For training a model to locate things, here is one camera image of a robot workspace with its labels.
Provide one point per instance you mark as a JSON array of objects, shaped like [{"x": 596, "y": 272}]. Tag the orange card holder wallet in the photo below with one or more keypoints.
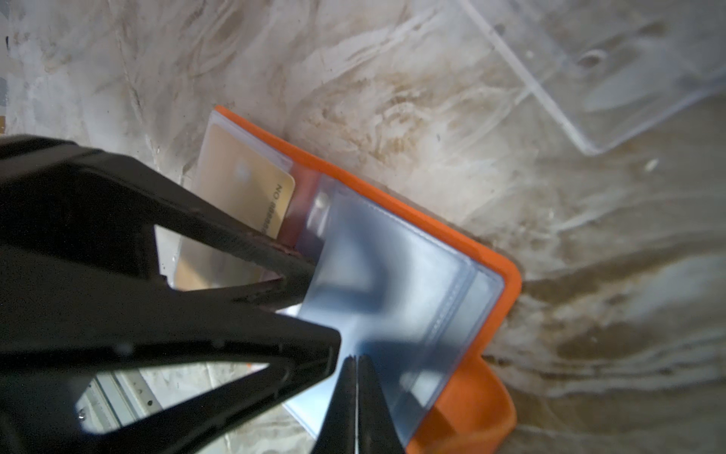
[{"x": 419, "y": 298}]

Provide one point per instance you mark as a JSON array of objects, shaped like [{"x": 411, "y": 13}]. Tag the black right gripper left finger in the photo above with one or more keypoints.
[{"x": 338, "y": 433}]

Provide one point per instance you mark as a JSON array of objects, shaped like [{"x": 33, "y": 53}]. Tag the clear acrylic card display stand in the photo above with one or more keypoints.
[{"x": 608, "y": 70}]

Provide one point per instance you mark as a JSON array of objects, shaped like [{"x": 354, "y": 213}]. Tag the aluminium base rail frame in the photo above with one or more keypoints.
[{"x": 114, "y": 400}]

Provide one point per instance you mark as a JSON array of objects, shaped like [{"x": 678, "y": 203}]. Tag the gold VIP card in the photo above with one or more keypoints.
[{"x": 250, "y": 182}]

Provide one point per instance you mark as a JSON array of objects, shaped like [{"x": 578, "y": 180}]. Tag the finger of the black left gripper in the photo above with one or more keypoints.
[
  {"x": 101, "y": 209},
  {"x": 62, "y": 323}
]

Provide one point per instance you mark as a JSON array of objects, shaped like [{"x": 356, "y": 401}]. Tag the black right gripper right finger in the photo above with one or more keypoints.
[{"x": 376, "y": 431}]

